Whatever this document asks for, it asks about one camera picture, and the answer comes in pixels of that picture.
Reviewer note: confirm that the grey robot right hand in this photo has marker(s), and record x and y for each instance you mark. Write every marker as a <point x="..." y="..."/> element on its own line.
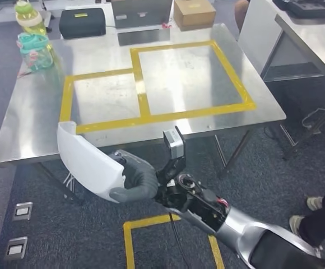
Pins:
<point x="143" y="182"/>

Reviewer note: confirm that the white plastic car part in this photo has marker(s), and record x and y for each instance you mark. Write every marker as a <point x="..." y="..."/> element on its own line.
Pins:
<point x="87" y="163"/>

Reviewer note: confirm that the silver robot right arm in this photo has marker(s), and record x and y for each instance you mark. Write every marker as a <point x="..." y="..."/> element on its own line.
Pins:
<point x="243" y="230"/>

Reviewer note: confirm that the yellow workbench tape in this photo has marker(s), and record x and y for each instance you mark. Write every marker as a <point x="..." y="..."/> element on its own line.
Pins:
<point x="143" y="100"/>

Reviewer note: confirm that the steel workbench table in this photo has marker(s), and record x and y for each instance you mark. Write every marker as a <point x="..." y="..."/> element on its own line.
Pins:
<point x="319" y="41"/>
<point x="39" y="111"/>

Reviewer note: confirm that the yellow floor tape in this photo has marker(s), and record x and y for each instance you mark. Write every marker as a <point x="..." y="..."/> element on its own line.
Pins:
<point x="128" y="245"/>

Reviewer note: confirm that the white desk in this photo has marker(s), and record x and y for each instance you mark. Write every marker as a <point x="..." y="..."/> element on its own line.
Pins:
<point x="109" y="31"/>

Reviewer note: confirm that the small red clip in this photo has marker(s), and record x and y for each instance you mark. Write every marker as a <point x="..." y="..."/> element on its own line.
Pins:
<point x="166" y="26"/>

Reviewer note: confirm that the floor socket plate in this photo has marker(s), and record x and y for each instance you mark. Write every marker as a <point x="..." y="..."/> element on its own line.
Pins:
<point x="16" y="248"/>
<point x="22" y="211"/>

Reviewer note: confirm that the grey laptop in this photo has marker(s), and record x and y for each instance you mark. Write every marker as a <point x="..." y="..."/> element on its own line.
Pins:
<point x="141" y="15"/>

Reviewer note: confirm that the black carrying case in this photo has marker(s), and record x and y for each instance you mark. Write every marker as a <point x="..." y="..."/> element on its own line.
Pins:
<point x="82" y="23"/>

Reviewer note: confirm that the cardboard box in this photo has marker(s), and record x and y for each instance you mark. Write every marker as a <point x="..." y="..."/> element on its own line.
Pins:
<point x="194" y="15"/>

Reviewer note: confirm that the teal water bottle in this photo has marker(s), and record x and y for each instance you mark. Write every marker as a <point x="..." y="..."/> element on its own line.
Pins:
<point x="35" y="52"/>

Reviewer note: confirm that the white desk side panel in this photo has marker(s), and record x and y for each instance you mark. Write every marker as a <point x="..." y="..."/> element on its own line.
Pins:
<point x="258" y="33"/>

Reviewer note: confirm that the seated person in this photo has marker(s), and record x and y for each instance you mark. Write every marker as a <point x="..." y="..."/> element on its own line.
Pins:
<point x="241" y="13"/>

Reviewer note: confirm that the yellow-green water bottle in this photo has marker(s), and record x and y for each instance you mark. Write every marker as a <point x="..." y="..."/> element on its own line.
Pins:
<point x="29" y="18"/>

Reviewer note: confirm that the standing person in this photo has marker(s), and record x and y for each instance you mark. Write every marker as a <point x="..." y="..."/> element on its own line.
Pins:
<point x="319" y="222"/>

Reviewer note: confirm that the black equipment case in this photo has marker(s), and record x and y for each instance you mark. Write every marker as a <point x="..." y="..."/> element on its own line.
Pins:
<point x="310" y="7"/>

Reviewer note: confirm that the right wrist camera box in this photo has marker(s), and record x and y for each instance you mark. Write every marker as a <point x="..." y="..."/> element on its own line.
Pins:
<point x="174" y="143"/>

